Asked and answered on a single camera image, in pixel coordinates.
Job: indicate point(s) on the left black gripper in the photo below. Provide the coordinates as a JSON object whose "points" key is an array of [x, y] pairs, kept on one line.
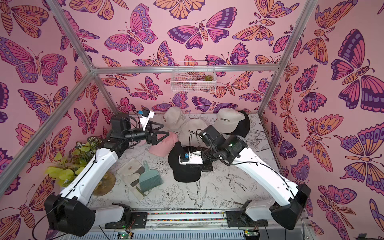
{"points": [[153, 140]]}

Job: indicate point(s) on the plain black cap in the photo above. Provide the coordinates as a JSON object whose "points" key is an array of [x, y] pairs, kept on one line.
{"points": [[173, 158]]}

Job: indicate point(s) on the black cap with white patch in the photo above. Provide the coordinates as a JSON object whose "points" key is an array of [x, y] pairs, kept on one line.
{"points": [[187, 173]]}

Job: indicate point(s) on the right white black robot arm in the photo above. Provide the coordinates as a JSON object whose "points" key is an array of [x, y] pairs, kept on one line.
{"points": [[290, 198]]}

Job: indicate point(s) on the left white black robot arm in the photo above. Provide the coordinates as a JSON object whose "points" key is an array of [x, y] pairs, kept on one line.
{"points": [[68, 212]]}

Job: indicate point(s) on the plain pink cap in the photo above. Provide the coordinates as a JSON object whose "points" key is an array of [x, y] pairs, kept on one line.
{"points": [[163, 148]]}

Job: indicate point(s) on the cream cap rear left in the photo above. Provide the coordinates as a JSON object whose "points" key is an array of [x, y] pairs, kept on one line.
{"points": [[174, 119]]}

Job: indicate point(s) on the cream Colorado cap middle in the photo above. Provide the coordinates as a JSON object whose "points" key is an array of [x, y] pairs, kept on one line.
{"points": [[187, 135]]}

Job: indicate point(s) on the clear plastic dustpan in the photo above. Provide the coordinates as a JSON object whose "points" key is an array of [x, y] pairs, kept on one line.
{"points": [[130, 173]]}

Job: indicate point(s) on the teal hand brush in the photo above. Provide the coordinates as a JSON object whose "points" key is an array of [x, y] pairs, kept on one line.
{"points": [[150, 179]]}

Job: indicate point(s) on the small succulent in basket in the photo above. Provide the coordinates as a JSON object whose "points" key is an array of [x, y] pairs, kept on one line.
{"points": [[208, 78]]}

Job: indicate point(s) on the potted green plant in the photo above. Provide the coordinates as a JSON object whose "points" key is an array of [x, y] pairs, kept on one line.
{"points": [[70, 166]]}

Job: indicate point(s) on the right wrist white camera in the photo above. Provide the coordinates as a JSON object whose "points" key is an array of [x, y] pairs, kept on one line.
{"points": [[191, 158]]}

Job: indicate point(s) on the wrist white camera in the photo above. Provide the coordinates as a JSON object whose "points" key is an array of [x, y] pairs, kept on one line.
{"points": [[191, 158], [145, 117]]}

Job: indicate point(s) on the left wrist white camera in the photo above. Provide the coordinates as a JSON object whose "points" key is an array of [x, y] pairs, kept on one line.
{"points": [[145, 117]]}

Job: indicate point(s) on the white wire basket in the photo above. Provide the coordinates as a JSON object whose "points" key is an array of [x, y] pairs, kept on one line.
{"points": [[188, 76]]}

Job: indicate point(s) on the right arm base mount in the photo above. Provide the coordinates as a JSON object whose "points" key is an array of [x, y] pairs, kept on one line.
{"points": [[238, 219]]}

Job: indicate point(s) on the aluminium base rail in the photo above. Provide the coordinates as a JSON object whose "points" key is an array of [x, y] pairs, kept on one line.
{"points": [[200, 225]]}

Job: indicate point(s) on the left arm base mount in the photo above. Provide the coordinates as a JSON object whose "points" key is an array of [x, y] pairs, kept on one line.
{"points": [[135, 220]]}

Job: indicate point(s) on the aluminium frame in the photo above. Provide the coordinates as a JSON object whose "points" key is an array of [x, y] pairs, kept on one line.
{"points": [[93, 74]]}

